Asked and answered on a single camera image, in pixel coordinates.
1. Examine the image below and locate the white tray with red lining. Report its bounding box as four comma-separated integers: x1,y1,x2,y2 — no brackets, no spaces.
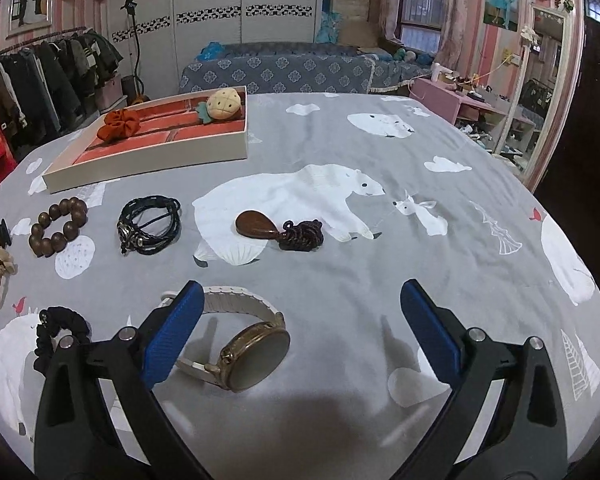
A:
41,85,251,195

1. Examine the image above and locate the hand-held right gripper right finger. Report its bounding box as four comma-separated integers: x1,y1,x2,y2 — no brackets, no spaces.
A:
399,279,568,480

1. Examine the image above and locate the white framed standing mirror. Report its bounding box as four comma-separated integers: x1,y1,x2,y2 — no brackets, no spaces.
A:
490,2,583,191

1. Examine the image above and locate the pineapple plush hair tie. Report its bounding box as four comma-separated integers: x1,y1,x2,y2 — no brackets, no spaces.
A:
196,88,244,124

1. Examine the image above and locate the brown wooden bead bracelet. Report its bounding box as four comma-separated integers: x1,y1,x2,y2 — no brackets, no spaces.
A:
28,197,89,259

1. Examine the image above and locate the wall poster with blue figures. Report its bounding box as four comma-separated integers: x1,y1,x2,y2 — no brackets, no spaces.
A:
484,0,522,32

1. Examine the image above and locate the white strap wristwatch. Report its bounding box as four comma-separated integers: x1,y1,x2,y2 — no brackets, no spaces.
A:
160,285,292,394

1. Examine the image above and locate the blue plastic bag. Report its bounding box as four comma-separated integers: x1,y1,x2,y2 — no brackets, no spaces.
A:
315,10,343,45

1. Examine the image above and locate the sofa bed with blue cover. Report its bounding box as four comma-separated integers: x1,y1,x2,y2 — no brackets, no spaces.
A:
179,42,431,96

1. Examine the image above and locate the brown teardrop pendant with cord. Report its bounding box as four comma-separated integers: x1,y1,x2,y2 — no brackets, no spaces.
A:
235,210,325,252

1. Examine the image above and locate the metal clothes rack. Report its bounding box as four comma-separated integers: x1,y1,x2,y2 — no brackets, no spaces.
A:
0,26,88,68

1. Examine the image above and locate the garment steamer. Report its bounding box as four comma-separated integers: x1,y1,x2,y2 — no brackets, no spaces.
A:
120,0,151,106

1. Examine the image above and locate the black fabric scrunchie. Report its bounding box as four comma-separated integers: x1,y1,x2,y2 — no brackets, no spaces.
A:
34,306,92,373

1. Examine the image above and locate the pink floral curtain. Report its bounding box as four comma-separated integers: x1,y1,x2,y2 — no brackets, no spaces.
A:
432,0,470,56

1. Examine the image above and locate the pink side table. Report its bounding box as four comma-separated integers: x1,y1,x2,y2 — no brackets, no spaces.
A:
409,76,496,123

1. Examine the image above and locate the black cord bracelet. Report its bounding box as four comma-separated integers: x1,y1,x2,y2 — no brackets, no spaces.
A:
116,196,182,256

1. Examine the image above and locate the grey polar bear printed sheet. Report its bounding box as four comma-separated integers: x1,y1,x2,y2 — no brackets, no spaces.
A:
0,91,600,480

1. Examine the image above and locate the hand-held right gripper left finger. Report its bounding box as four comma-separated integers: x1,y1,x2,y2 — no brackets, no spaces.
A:
34,280,213,480

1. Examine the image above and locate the pink storage box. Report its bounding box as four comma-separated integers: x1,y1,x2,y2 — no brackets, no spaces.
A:
97,75,128,111

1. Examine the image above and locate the barred window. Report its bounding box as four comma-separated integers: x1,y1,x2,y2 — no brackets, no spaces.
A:
399,0,446,53

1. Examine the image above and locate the row of dark hanging clothes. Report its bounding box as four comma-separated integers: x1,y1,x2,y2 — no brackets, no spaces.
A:
0,30,126,161

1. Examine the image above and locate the teal soft toy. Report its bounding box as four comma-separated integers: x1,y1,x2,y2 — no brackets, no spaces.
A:
392,47,433,67

